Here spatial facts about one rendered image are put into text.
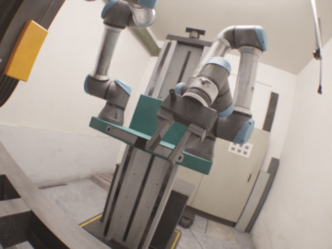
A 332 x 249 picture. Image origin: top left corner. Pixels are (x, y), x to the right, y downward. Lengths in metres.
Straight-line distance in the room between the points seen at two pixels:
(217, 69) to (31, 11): 0.55
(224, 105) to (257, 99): 2.61
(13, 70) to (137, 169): 0.86
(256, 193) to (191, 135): 2.56
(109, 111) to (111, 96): 0.08
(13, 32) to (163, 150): 0.70
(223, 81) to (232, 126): 0.26
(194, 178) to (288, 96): 2.15
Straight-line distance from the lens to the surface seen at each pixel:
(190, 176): 2.80
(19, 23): 0.56
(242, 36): 0.82
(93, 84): 0.95
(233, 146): 2.74
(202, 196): 2.85
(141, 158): 1.07
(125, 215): 1.21
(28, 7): 0.57
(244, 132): 0.70
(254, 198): 2.92
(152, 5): 0.46
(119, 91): 0.93
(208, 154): 0.76
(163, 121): 0.42
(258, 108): 3.12
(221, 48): 0.78
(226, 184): 2.80
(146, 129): 0.97
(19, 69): 0.53
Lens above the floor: 1.19
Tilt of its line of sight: 1 degrees up
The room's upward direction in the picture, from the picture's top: 19 degrees clockwise
